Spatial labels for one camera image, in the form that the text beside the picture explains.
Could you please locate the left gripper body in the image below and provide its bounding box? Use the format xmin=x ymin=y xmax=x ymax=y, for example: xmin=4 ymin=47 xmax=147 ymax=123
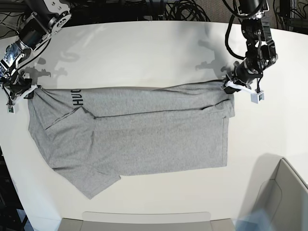
xmin=232 ymin=59 xmax=262 ymax=87

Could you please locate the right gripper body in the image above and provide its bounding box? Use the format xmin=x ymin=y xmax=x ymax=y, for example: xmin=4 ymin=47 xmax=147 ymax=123
xmin=0 ymin=72 xmax=32 ymax=99

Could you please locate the grey T-shirt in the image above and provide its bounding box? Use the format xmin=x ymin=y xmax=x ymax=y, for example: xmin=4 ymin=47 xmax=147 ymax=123
xmin=28 ymin=81 xmax=234 ymax=199

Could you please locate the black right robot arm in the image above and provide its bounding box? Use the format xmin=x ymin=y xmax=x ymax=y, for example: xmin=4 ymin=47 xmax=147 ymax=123
xmin=0 ymin=0 xmax=72 ymax=100

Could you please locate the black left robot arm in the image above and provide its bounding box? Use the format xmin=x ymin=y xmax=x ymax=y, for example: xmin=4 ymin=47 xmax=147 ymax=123
xmin=222 ymin=0 xmax=278 ymax=94

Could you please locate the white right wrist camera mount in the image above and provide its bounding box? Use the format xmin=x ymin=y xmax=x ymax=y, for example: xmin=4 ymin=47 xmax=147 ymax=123
xmin=1 ymin=84 xmax=42 ymax=114

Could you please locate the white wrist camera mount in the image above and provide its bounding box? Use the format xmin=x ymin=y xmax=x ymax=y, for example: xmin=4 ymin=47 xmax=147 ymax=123
xmin=1 ymin=84 xmax=42 ymax=114
xmin=223 ymin=80 xmax=264 ymax=103

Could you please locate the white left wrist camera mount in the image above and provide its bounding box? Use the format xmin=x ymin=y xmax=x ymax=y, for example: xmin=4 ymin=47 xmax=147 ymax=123
xmin=223 ymin=80 xmax=264 ymax=103

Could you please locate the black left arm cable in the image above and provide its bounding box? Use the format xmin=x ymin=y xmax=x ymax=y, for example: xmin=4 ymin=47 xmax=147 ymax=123
xmin=225 ymin=14 xmax=248 ymax=61

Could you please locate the coiled black cable bundle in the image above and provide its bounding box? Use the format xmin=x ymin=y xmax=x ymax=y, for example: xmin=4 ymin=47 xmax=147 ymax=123
xmin=166 ymin=0 xmax=211 ymax=22

